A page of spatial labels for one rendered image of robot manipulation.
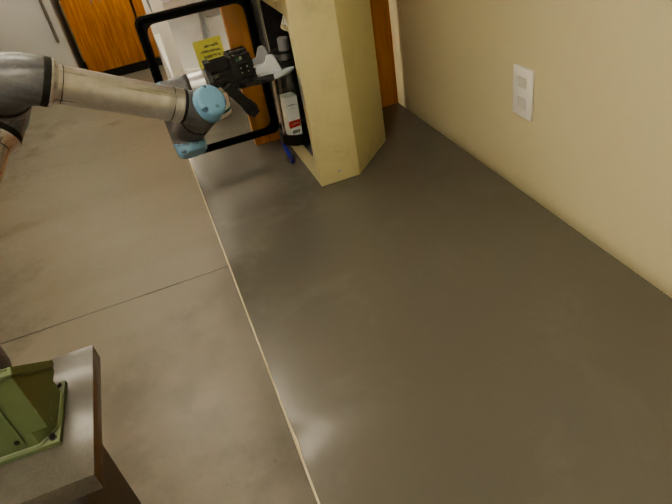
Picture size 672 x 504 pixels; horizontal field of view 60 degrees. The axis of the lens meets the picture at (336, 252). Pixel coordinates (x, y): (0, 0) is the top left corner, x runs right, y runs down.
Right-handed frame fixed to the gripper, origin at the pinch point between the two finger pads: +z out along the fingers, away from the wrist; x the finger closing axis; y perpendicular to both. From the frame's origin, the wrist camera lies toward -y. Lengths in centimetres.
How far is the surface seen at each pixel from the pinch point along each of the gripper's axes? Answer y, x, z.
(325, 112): -9.5, -13.7, 3.7
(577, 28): 7, -55, 43
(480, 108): -19, -21, 42
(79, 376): -26, -53, -65
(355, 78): -5.3, -10.0, 14.2
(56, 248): -115, 177, -123
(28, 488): -26, -75, -73
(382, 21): -4.1, 23.3, 36.9
